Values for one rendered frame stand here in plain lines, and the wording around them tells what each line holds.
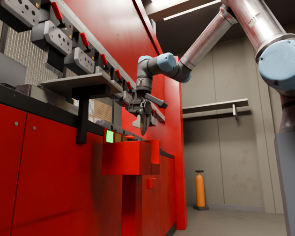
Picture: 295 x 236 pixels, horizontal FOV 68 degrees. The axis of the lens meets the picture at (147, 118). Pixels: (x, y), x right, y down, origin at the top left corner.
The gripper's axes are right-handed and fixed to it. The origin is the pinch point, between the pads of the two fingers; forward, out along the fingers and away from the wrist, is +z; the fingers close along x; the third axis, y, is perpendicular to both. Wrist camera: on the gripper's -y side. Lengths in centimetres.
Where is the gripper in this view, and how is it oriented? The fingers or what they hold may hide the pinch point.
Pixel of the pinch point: (144, 132)
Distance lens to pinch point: 95.7
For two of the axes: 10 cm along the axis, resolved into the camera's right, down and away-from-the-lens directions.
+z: -0.7, 9.8, -2.1
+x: -4.1, -2.2, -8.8
